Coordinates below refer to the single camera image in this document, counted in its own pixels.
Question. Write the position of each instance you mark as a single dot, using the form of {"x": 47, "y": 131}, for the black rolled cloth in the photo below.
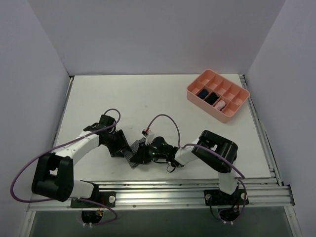
{"x": 212, "y": 98}

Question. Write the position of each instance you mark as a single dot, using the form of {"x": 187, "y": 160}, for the pink compartment tray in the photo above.
{"x": 234, "y": 95}

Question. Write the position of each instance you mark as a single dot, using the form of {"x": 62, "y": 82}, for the grey striped underwear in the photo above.
{"x": 127, "y": 154}

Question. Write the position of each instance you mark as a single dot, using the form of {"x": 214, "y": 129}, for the blue rolled cloth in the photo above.
{"x": 203, "y": 94}

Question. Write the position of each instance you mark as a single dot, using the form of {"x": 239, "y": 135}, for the pink rolled cloth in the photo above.
{"x": 220, "y": 105}

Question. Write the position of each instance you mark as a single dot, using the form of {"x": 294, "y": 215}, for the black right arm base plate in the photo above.
{"x": 216, "y": 197}

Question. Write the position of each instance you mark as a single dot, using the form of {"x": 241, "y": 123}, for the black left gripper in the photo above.
{"x": 122, "y": 144}

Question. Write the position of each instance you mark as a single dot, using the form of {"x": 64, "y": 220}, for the aluminium frame rail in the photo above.
{"x": 178, "y": 194}

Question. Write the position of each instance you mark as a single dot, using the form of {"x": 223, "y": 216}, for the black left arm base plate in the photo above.
{"x": 106, "y": 198}

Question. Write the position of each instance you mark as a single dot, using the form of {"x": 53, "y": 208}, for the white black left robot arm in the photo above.
{"x": 54, "y": 175}

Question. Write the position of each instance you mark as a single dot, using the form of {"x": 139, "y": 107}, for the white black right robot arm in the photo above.
{"x": 216, "y": 151}

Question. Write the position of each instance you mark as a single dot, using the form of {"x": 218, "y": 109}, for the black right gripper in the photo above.
{"x": 142, "y": 153}

